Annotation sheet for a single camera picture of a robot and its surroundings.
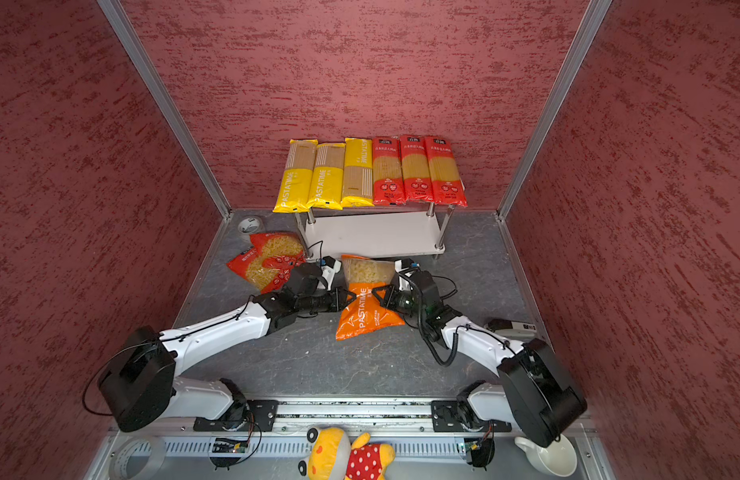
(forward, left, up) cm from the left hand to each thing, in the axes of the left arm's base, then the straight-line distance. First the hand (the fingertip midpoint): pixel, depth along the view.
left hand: (354, 302), depth 82 cm
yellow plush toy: (-35, +3, -4) cm, 35 cm away
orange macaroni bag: (-5, -4, +3) cm, 7 cm away
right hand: (+2, -4, +1) cm, 5 cm away
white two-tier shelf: (+34, -5, -9) cm, 35 cm away
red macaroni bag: (+13, +28, -1) cm, 30 cm away
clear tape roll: (-36, +51, -9) cm, 63 cm away
